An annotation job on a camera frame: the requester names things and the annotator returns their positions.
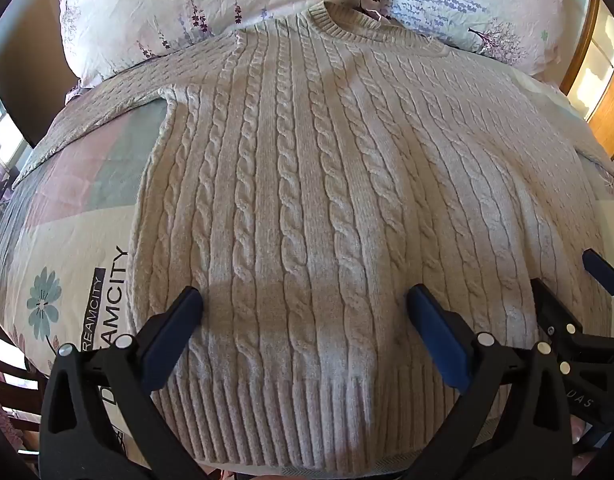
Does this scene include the floral pillow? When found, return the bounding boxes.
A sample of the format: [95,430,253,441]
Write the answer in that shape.
[46,0,374,89]
[361,0,581,79]

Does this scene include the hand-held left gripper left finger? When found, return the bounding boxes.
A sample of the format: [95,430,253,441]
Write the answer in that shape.
[39,285,209,480]

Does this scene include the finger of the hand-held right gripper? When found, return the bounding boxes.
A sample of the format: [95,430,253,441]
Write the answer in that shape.
[582,248,614,307]
[530,277,589,350]

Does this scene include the cream cable-knit sweater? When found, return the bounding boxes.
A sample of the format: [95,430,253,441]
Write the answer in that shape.
[11,2,614,479]

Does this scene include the dark headboard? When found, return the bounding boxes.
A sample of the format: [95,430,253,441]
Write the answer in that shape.
[0,0,84,150]

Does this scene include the printed patchwork bedspread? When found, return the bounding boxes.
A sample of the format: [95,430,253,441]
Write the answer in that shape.
[0,67,614,466]

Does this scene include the dark wooden chair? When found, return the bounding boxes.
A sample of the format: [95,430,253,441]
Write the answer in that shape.
[0,310,54,463]

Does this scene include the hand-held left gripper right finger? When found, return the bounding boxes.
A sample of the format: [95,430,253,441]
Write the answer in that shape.
[405,284,574,480]

